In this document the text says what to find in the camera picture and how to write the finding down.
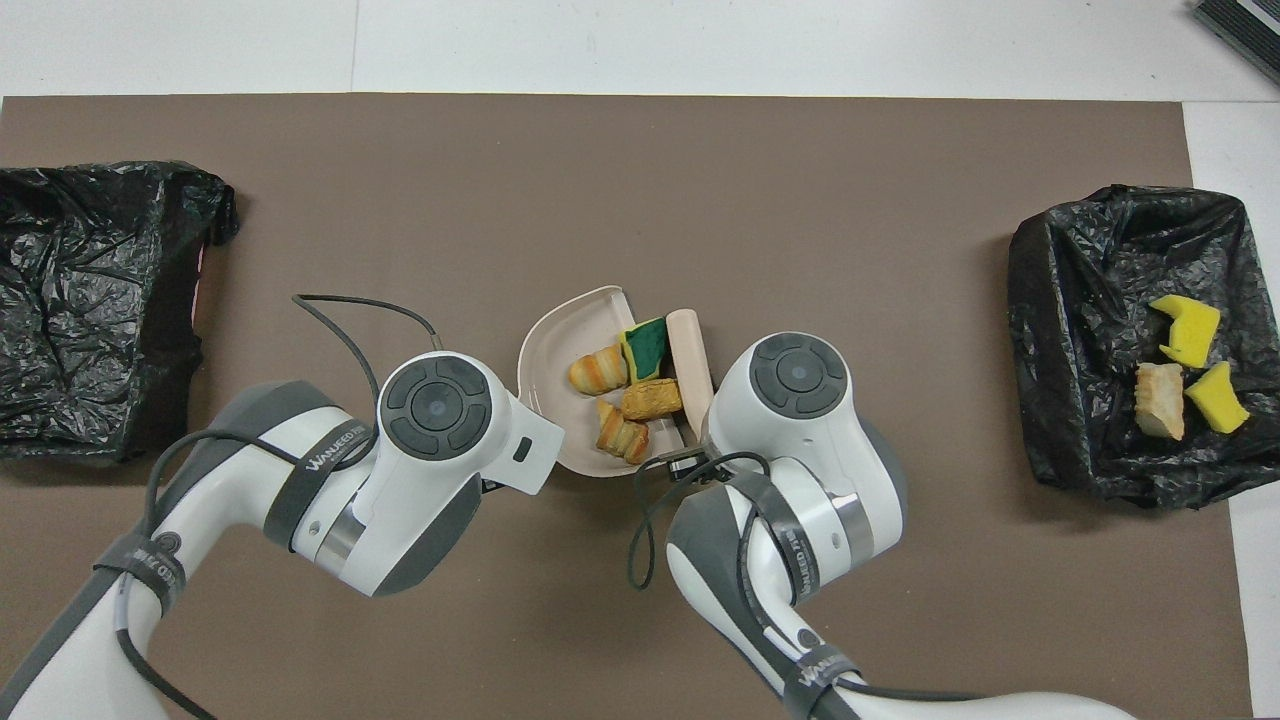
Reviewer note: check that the green and yellow sponge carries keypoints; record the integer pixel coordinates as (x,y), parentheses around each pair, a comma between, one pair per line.
(648,345)
(1190,325)

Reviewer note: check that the toy croissant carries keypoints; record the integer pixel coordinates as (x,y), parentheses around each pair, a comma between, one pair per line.
(622,432)
(600,370)

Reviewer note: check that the oval golden toy bread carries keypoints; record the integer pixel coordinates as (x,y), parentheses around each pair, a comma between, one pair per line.
(652,400)

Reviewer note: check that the beige hand brush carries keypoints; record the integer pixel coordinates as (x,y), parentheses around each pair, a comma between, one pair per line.
(690,350)

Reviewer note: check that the beige plastic dustpan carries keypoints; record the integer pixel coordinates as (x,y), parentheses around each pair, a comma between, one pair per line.
(560,340)

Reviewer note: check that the pale toy bread piece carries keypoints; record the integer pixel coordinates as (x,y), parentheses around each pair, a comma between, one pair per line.
(1160,400)

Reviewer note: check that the small yellow sponge piece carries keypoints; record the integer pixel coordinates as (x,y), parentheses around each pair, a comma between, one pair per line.
(1220,400)

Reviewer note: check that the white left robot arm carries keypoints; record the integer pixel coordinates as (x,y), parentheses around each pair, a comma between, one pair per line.
(430,470)

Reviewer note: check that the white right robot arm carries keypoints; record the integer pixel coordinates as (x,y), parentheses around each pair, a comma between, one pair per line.
(800,450)

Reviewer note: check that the bin with black bag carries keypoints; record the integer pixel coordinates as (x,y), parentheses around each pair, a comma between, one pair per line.
(1090,300)
(90,300)

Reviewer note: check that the brown table mat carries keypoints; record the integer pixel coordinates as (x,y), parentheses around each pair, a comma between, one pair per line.
(600,180)

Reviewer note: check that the dark ribbed device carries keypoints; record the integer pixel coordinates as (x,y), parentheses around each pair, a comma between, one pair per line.
(1250,22)

